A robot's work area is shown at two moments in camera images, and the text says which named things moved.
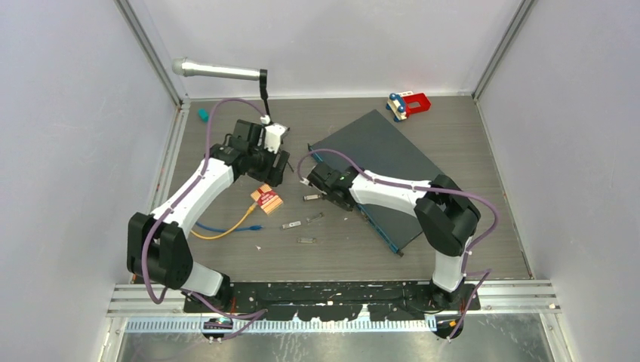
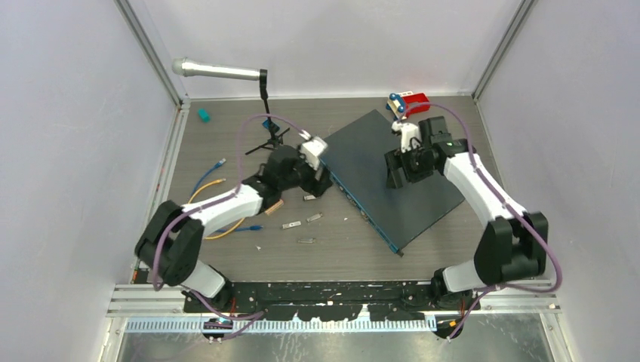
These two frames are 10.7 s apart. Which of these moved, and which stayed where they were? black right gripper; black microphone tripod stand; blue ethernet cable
Moved: black right gripper
Stayed: black microphone tripod stand; blue ethernet cable
